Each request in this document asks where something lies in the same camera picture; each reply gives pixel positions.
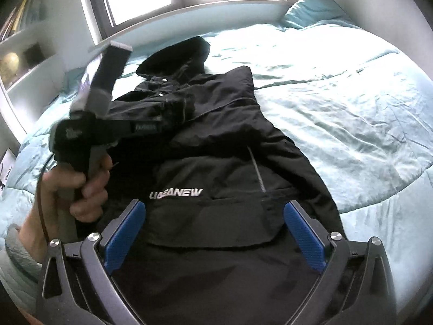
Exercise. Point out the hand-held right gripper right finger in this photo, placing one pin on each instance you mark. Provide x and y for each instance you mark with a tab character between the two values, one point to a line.
304	237

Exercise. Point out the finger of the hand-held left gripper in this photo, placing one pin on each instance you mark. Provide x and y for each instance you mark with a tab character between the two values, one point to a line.
174	110

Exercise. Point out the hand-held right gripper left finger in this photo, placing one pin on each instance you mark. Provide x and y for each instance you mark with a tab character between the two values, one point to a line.
122	237

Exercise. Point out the black hooded jacket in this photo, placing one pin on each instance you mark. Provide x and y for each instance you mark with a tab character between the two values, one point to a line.
220	142

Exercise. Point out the person's left forearm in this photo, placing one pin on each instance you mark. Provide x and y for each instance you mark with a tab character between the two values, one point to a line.
18	260

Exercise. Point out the person's left hand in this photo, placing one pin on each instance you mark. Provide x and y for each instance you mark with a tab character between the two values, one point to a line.
91	189

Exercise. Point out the black box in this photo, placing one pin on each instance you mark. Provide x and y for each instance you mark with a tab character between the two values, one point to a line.
33	54

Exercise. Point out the white window sill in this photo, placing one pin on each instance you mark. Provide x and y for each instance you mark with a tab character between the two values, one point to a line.
189	12

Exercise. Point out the white printed paper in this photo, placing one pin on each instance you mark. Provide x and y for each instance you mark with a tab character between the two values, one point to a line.
6	172

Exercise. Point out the golden globe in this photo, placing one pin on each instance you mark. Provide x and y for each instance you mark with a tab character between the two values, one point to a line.
10	65

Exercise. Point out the white bookshelf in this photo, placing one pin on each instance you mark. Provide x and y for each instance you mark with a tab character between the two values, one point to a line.
23	34

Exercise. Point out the light blue comforter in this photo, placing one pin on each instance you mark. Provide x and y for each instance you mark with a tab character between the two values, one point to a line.
338	108

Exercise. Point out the row of books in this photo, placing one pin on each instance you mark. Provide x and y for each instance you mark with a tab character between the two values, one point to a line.
20	15

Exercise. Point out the light blue pillow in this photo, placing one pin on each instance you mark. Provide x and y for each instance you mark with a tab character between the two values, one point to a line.
314	6

